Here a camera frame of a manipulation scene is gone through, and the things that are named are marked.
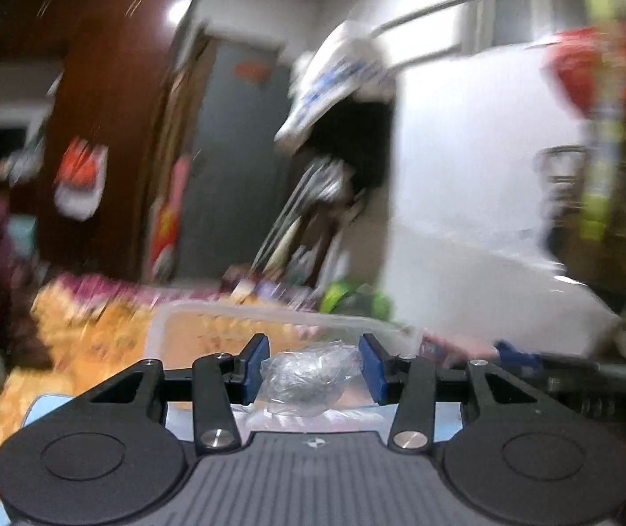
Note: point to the dark wooden wardrobe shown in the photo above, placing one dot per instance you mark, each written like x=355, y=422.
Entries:
x=110, y=120

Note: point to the red plastic bag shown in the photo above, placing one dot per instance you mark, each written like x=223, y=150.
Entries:
x=581, y=71

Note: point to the grey door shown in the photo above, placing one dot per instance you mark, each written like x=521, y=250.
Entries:
x=236, y=175

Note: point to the red gift bag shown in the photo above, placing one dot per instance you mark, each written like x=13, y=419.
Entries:
x=164, y=241

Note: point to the computer monitor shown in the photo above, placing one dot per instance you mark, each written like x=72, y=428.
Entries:
x=0, y=145

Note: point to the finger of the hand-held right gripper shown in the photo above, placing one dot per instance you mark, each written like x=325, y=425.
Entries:
x=517, y=355

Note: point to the green shopping bag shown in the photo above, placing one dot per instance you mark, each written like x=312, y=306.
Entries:
x=354, y=298

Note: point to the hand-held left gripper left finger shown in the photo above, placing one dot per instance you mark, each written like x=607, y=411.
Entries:
x=255, y=368

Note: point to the orange and white bag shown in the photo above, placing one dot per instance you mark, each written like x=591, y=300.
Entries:
x=80, y=178

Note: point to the clear plastic bag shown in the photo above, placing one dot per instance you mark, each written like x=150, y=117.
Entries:
x=305, y=383

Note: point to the white hanging jacket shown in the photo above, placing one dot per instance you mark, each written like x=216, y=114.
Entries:
x=340, y=76

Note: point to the metal crutches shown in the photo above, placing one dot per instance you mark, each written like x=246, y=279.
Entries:
x=291, y=213

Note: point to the clear plastic basket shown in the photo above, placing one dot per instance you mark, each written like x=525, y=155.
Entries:
x=291, y=320

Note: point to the yellow printed blanket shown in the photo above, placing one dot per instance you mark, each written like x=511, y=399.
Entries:
x=99, y=342

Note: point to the black hanging garment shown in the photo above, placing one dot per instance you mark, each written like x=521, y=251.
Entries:
x=365, y=142

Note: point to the light blue mat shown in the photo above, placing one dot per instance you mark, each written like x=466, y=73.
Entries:
x=39, y=413

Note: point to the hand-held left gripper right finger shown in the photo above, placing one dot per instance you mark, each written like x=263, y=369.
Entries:
x=373, y=368

